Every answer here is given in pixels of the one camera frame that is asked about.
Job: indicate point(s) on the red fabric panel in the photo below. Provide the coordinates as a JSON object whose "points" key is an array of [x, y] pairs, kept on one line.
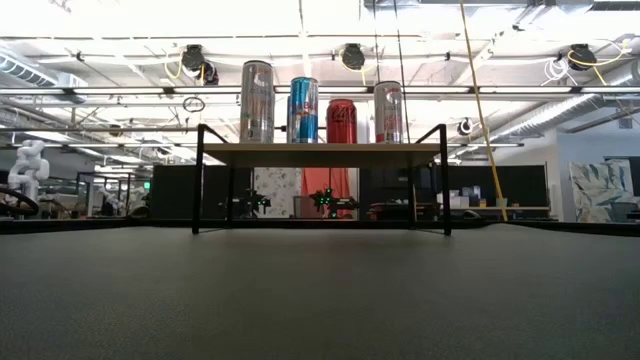
{"points": [[320, 177]]}

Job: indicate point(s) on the leaf pattern painted panel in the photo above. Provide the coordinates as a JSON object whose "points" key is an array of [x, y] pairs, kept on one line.
{"points": [[600, 190]]}

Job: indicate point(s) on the black room divider panel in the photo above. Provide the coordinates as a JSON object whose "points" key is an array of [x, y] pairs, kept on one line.
{"points": [[172, 190]]}

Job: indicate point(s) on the blue Red Bull can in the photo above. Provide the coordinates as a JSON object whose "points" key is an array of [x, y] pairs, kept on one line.
{"points": [[304, 110]]}

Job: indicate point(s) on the Celsius Peach Vibe can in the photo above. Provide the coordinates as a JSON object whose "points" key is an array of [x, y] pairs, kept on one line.
{"points": [[388, 112]]}

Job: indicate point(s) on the red Coca-Cola can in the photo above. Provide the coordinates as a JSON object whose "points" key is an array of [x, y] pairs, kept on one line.
{"points": [[341, 120]]}

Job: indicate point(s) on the black rounded object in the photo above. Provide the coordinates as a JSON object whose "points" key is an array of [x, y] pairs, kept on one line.
{"points": [[471, 214]]}

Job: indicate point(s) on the white patterned panel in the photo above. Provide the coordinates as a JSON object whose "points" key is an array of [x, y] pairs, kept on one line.
{"points": [[277, 190]]}

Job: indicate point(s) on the black robot green lights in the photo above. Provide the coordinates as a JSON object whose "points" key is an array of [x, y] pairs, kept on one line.
{"points": [[247, 202], [332, 200]]}

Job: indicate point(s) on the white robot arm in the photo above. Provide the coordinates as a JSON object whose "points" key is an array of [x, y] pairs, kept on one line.
{"points": [[27, 170]]}

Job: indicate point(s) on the wooden shelf black metal legs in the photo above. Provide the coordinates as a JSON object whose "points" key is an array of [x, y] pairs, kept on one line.
{"points": [[320, 153]]}

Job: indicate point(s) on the Celsius can pineapple print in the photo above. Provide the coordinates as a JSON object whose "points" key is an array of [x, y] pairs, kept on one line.
{"points": [[257, 102]]}

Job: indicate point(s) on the black table mat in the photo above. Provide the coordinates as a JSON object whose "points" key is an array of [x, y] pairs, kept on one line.
{"points": [[150, 300]]}

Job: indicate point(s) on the black table edge rail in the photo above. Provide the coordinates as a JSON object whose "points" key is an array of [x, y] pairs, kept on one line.
{"points": [[65, 226]]}

